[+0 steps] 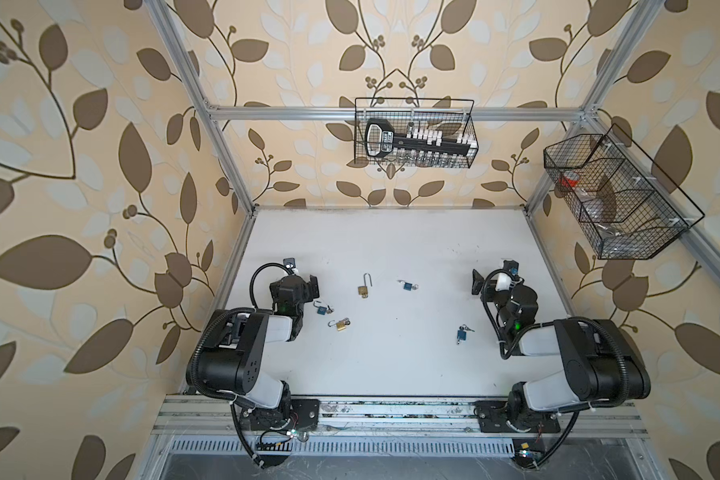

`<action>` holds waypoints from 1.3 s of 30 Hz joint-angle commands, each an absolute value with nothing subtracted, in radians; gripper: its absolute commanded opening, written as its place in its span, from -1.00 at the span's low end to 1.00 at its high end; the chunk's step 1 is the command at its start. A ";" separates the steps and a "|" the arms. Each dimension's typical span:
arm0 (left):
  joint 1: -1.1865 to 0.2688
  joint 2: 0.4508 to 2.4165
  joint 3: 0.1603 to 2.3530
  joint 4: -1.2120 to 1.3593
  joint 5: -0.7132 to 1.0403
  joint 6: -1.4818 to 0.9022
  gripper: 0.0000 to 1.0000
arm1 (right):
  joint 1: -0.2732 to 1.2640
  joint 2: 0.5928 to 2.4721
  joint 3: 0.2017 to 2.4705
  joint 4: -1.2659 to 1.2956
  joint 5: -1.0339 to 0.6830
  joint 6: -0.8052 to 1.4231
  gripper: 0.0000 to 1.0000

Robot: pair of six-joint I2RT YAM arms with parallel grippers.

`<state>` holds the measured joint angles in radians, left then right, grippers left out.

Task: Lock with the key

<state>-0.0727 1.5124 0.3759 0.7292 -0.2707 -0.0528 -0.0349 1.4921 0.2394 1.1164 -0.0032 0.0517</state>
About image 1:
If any blue padlock with key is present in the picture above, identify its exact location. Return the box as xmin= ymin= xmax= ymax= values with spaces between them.
xmin=312 ymin=300 xmax=334 ymax=315
xmin=456 ymin=324 xmax=473 ymax=345

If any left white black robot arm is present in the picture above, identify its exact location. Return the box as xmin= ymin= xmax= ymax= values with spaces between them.
xmin=186 ymin=258 xmax=320 ymax=469

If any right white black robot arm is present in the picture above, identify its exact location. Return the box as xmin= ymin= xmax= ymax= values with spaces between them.
xmin=471 ymin=260 xmax=651 ymax=470

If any small brass padlock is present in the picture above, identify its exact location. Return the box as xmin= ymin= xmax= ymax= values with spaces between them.
xmin=328 ymin=318 xmax=351 ymax=331

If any open brass padlock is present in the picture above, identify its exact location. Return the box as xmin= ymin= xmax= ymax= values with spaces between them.
xmin=358 ymin=273 xmax=373 ymax=299

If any blue padlock top centre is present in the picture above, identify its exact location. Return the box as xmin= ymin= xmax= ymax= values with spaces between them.
xmin=399 ymin=280 xmax=419 ymax=291

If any black socket tool set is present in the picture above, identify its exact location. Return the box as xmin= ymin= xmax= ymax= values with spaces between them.
xmin=361 ymin=118 xmax=479 ymax=158

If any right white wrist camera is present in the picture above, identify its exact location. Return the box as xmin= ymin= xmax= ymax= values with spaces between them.
xmin=494 ymin=260 xmax=521 ymax=291

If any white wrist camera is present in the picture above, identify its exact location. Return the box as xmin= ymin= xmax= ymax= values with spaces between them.
xmin=283 ymin=257 xmax=299 ymax=275
xmin=494 ymin=260 xmax=521 ymax=291

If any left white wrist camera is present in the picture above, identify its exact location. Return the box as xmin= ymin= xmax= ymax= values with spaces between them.
xmin=283 ymin=257 xmax=299 ymax=275

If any right black wire basket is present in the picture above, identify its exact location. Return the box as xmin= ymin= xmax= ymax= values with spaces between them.
xmin=543 ymin=124 xmax=705 ymax=260

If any black wire basket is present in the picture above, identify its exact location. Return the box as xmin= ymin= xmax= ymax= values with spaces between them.
xmin=543 ymin=124 xmax=705 ymax=260
xmin=353 ymin=96 xmax=479 ymax=169

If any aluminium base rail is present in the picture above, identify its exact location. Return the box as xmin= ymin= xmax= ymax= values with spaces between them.
xmin=151 ymin=393 xmax=650 ymax=458

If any back black wire basket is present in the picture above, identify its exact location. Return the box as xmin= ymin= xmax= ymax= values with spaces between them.
xmin=353 ymin=96 xmax=479 ymax=169

